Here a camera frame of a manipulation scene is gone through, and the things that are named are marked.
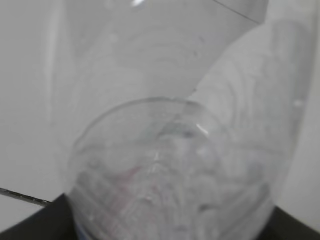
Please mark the clear plastic water bottle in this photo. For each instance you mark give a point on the clear plastic water bottle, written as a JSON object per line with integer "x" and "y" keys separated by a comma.
{"x": 177, "y": 119}

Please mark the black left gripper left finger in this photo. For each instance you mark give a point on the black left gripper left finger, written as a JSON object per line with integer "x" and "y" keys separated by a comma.
{"x": 54, "y": 222}

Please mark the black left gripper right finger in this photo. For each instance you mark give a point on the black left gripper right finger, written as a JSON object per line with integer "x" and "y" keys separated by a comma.
{"x": 282, "y": 226}

